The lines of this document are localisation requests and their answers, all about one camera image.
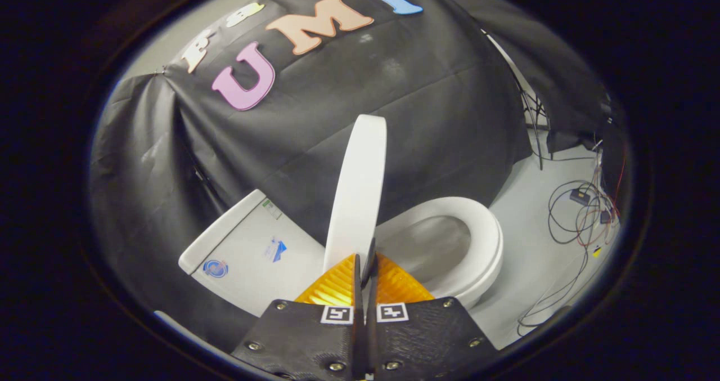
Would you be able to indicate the white toilet lid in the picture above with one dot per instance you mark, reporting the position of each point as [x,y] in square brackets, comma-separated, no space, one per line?
[357,189]

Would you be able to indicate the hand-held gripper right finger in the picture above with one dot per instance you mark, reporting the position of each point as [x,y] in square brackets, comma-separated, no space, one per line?
[427,341]

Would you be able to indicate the black backdrop cloth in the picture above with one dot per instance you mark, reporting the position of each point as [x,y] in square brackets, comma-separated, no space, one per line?
[405,116]

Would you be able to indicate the black tripod stand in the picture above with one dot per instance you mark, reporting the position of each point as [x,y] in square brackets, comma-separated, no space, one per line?
[534,128]

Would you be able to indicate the white ceramic toilet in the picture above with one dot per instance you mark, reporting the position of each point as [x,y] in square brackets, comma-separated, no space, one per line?
[247,251]

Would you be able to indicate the small black adapter box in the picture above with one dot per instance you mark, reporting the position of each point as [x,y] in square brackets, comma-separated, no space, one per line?
[605,216]
[579,196]

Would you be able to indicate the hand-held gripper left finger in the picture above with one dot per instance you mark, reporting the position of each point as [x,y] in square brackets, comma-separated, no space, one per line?
[304,341]

